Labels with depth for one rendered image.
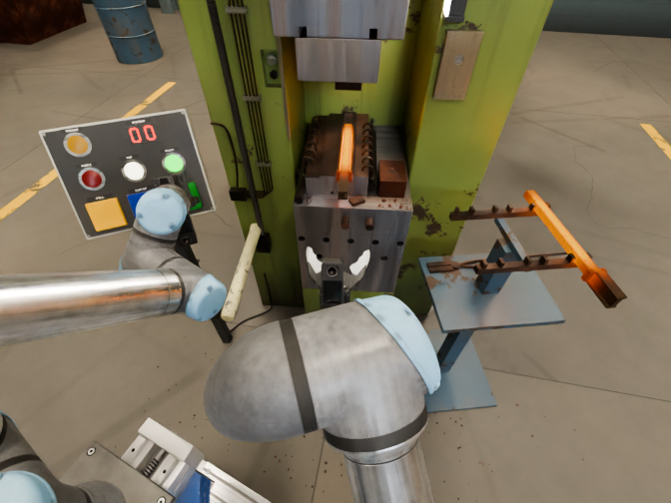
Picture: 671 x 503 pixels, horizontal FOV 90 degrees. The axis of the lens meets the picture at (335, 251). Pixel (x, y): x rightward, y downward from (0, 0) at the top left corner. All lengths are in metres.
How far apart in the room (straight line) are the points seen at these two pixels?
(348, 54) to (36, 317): 0.77
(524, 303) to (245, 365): 1.07
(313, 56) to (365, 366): 0.75
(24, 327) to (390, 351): 0.37
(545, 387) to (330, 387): 1.71
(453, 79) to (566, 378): 1.51
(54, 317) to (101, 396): 1.54
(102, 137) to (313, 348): 0.86
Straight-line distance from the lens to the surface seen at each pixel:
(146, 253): 0.67
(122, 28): 5.50
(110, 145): 1.06
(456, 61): 1.08
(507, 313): 1.23
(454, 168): 1.26
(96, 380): 2.06
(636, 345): 2.38
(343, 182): 1.01
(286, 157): 1.22
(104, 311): 0.51
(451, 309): 1.17
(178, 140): 1.04
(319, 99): 1.48
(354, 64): 0.92
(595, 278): 1.07
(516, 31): 1.12
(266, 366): 0.33
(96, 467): 0.93
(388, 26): 0.90
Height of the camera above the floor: 1.61
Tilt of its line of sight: 48 degrees down
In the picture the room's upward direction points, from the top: 1 degrees clockwise
